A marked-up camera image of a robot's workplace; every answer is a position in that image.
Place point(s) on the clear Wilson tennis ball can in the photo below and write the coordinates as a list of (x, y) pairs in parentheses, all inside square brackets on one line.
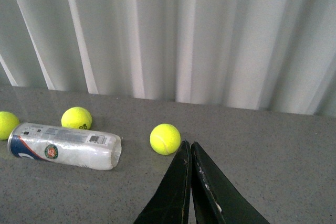
[(83, 148)]

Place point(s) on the tennis ball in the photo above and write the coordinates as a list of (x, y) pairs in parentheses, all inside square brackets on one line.
[(8, 122), (165, 139), (77, 118)]

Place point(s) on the white pleated curtain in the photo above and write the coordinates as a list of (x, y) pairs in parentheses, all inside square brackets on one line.
[(276, 55)]

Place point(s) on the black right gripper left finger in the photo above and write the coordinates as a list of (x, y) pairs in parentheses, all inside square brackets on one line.
[(171, 201)]

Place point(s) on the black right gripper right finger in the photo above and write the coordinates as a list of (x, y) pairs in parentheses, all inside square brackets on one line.
[(215, 198)]

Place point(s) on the middle tennis ball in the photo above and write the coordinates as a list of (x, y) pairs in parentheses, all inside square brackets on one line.
[(77, 118)]

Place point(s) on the right tennis ball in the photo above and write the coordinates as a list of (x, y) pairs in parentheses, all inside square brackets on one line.
[(165, 139)]

